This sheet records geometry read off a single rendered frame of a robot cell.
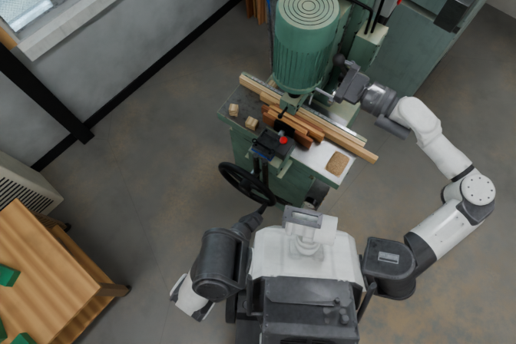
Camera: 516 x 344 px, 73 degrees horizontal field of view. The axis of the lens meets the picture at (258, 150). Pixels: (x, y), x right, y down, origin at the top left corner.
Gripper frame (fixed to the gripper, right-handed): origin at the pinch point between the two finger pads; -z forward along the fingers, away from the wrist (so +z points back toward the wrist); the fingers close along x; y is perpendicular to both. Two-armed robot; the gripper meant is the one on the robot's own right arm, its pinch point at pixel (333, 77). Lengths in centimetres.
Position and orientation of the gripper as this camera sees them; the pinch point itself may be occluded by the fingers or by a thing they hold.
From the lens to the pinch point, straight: 108.2
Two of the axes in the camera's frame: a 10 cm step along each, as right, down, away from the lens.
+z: 8.3, 5.1, -2.2
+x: -4.6, 8.6, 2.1
